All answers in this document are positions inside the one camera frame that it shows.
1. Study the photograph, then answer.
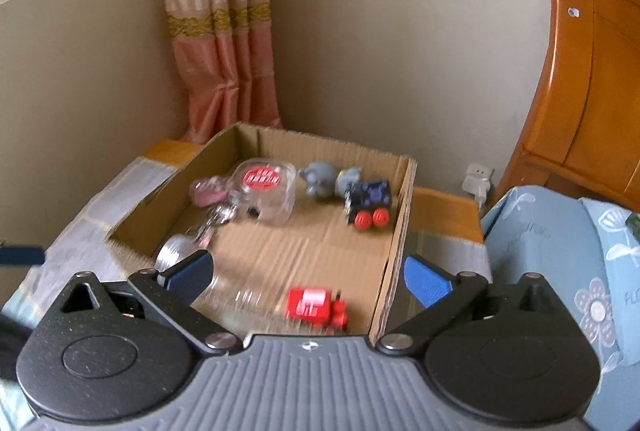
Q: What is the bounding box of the cardboard box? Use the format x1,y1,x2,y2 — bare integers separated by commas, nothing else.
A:
107,122,418,342

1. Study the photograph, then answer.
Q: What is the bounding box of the blue floral bedsheet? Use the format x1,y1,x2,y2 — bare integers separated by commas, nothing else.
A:
481,185,601,302

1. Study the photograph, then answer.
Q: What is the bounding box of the wooden bed headboard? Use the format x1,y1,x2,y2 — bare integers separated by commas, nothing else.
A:
495,0,640,212

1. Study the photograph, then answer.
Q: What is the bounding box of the clear round container red label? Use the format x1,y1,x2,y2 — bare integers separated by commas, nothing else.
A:
227,159,297,228

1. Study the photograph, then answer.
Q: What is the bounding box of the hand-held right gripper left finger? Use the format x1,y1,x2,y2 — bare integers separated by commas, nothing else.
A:
42,250,242,357

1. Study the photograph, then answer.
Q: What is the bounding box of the black toy train car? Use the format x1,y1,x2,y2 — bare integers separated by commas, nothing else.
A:
344,179,392,231

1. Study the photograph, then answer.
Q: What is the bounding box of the blue floral pillow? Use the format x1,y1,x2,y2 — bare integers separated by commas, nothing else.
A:
570,197,640,431

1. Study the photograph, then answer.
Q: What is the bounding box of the pink and beige curtain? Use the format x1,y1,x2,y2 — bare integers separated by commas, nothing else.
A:
160,0,283,144

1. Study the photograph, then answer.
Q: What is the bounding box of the red toy train block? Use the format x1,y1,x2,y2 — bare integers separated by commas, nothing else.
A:
286,287,352,331

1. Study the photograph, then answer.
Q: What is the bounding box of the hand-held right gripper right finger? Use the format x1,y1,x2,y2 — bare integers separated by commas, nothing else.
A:
375,256,576,354

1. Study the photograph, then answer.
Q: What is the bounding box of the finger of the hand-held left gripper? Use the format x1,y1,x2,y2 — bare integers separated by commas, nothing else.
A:
0,245,46,268

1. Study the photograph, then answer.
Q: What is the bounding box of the white wall plug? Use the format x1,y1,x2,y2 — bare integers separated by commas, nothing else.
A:
462,163,496,204

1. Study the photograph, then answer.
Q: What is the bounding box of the pink pig keychain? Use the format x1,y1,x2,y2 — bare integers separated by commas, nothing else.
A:
189,177,238,244

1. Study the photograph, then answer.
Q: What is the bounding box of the grey animal figurine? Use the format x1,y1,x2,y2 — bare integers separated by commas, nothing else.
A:
298,161,363,202

